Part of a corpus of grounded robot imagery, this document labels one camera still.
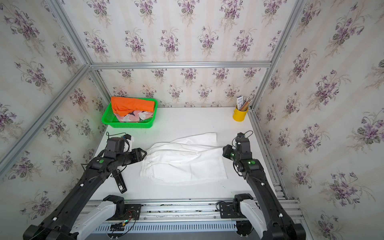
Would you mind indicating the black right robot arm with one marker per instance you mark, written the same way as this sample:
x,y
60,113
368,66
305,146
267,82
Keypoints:
x,y
264,212

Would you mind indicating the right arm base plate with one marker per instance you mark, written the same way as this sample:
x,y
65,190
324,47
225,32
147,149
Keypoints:
x,y
231,209

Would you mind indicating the orange shorts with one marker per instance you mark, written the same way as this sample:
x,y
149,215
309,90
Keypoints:
x,y
123,106

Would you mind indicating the white cloth garment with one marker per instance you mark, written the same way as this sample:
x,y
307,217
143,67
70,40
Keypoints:
x,y
186,161

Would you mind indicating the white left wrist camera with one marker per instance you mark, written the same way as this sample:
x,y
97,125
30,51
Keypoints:
x,y
128,139

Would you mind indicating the yellow pen cup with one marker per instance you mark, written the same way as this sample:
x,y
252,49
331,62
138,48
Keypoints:
x,y
240,115

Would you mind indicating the pink shark print shorts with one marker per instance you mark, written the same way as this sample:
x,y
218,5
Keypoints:
x,y
134,117

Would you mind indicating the small green-lit circuit board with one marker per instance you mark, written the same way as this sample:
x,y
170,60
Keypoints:
x,y
118,227

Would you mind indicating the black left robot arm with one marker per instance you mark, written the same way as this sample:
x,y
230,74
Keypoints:
x,y
61,224

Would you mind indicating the aluminium front rail frame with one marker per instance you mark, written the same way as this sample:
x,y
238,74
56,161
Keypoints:
x,y
173,217

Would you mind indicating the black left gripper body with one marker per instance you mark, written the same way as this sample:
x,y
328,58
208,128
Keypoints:
x,y
131,157

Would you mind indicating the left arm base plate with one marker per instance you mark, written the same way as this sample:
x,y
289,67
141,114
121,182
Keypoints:
x,y
123,211

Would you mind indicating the black remote-like device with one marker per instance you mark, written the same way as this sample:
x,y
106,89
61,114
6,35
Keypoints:
x,y
117,175

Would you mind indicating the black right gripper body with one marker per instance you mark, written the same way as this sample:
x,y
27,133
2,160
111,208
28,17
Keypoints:
x,y
230,153

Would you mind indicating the pencils in cup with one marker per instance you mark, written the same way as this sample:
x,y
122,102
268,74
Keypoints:
x,y
243,103

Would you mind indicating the green plastic basket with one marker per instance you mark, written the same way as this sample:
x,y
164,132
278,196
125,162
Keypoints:
x,y
109,118

